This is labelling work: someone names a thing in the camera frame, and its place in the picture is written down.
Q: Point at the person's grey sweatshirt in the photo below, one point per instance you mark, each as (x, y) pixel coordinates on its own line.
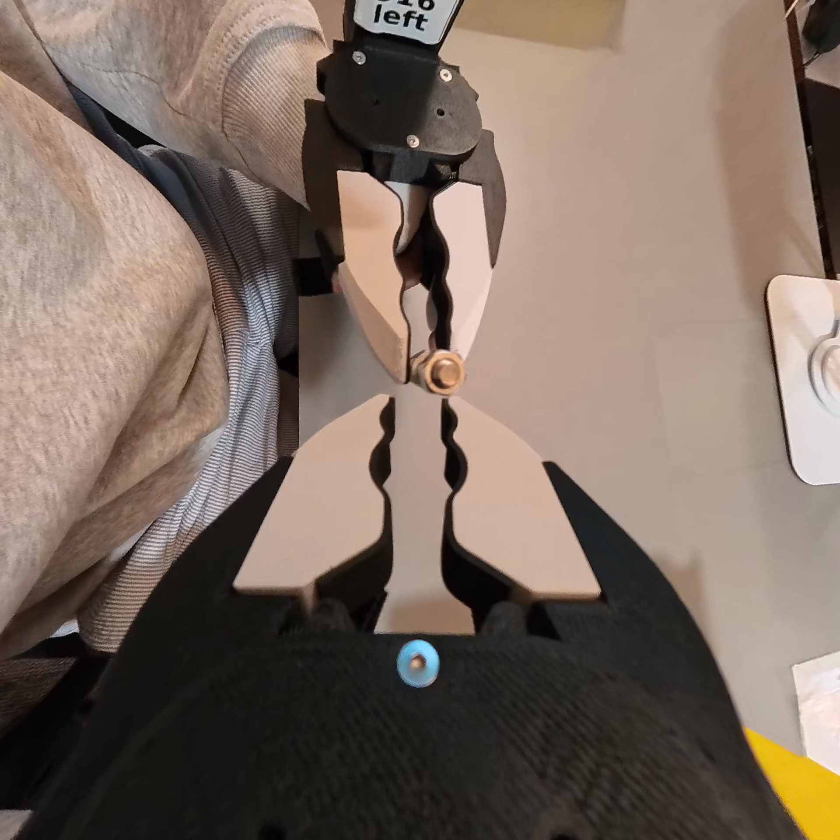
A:
(98, 361)

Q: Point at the grey desk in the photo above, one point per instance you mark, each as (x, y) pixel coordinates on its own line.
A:
(623, 328)

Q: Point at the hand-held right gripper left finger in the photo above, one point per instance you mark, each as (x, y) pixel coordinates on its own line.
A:
(321, 512)

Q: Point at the white document stand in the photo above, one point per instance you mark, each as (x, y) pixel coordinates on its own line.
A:
(794, 367)

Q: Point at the striped grey undershirt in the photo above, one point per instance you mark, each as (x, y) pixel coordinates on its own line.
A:
(249, 295)

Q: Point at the person's left hand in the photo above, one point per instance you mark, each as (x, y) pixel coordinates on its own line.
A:
(413, 269)

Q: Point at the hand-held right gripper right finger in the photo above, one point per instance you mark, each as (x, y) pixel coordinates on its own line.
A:
(518, 525)

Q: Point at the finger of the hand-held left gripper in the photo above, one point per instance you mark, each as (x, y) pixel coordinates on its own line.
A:
(469, 262)
(367, 275)

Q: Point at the yellow plastic bin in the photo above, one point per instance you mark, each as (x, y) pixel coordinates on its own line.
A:
(800, 794)

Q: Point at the steel hex bolt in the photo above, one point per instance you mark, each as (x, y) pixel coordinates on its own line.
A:
(448, 375)

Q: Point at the person's left forearm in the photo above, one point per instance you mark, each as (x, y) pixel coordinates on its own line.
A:
(197, 65)

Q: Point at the laminated paper sheet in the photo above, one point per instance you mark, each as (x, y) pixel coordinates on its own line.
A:
(820, 709)

